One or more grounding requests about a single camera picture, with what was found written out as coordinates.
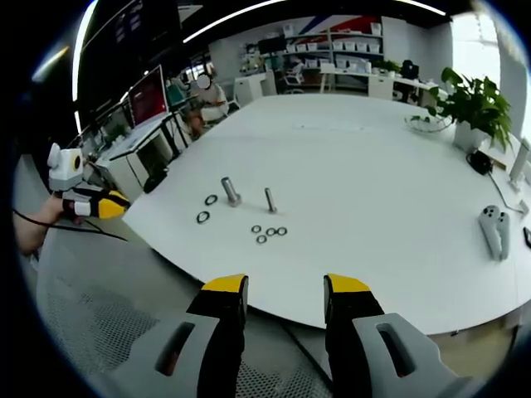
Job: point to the shelf with white bins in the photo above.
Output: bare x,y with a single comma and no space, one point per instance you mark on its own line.
344,45

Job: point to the grey handheld controller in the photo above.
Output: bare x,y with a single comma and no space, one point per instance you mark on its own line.
505,236
489,232

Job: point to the large dark wall screen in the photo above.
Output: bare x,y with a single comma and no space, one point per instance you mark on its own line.
124,54

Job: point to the white office chair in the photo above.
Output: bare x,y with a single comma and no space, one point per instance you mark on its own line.
294,79

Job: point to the white side desk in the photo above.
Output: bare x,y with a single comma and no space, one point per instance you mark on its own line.
128,161

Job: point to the white stand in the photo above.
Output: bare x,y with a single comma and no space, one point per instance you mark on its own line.
520,166

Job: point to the thin metal threaded stud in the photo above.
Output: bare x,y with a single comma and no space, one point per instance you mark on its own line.
270,200

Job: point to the small black washer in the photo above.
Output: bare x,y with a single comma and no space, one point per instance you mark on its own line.
278,230
252,229
258,239
267,231

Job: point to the thick metal threaded stud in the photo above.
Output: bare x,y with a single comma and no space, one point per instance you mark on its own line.
230,191

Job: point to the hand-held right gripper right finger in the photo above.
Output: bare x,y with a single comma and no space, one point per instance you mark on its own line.
357,331

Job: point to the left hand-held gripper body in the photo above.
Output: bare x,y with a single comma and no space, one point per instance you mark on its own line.
64,168

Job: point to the person's left hand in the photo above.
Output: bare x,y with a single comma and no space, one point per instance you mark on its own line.
54,211

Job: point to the small black device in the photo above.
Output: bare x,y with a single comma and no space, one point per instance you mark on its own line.
479,162

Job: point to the computer monitor red screen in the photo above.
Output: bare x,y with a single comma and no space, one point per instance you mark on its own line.
147,97

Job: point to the large black washer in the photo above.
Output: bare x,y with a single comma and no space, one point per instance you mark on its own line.
198,217
206,200

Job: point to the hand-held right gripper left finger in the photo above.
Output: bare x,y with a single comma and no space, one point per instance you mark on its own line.
215,327

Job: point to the grey mesh chair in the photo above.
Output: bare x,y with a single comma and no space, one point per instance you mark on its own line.
103,298

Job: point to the green potted plant white pot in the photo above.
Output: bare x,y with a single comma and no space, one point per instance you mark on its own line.
473,103

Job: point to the black flat object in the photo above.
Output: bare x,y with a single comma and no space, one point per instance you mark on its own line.
527,238

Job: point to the white desk with black bag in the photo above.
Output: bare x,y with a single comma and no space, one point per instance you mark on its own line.
398,83

